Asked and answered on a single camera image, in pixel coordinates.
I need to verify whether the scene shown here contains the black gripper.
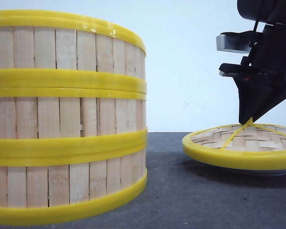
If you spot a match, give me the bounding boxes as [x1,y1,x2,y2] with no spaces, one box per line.
[219,25,286,124]

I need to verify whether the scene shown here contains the woven bamboo steamer lid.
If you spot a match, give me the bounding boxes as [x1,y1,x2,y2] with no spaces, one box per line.
[182,120,286,171]

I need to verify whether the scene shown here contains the bamboo steamer with one bun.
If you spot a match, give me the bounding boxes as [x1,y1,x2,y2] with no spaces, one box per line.
[0,10,147,100]

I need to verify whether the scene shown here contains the bamboo steamer basket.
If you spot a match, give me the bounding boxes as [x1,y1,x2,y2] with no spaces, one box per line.
[0,132,147,226]
[0,97,146,139]

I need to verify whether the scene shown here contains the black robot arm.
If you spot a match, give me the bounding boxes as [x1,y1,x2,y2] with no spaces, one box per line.
[216,0,286,124]

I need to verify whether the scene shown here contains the white ceramic plate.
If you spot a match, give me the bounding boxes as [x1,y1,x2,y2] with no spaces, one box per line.
[200,166,286,177]

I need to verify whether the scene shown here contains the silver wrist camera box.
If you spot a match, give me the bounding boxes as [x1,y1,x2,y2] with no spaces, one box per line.
[216,31,252,53]

